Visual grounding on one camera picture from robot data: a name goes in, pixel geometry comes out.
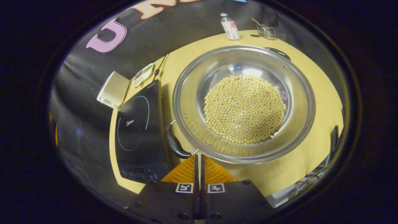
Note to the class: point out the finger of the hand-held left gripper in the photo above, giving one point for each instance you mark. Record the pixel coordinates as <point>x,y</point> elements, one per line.
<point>56,135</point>

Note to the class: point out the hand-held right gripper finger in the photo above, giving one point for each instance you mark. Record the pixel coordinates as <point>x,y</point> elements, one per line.
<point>196,199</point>
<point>202,199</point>

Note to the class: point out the black induction cooktop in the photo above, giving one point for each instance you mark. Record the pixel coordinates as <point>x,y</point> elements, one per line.
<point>140,124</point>

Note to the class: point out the white toaster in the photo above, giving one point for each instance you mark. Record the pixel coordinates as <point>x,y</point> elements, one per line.
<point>113,90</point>

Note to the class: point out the pile of yellow soybeans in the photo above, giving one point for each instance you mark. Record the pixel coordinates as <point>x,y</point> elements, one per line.
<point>245,109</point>

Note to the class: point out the white divided bean dish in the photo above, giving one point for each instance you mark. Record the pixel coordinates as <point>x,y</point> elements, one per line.
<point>142,75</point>

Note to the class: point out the clear plastic bottle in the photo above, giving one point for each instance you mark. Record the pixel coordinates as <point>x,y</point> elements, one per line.
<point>230,28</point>

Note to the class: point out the thin wooden stick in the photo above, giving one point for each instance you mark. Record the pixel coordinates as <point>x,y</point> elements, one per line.
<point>256,21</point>

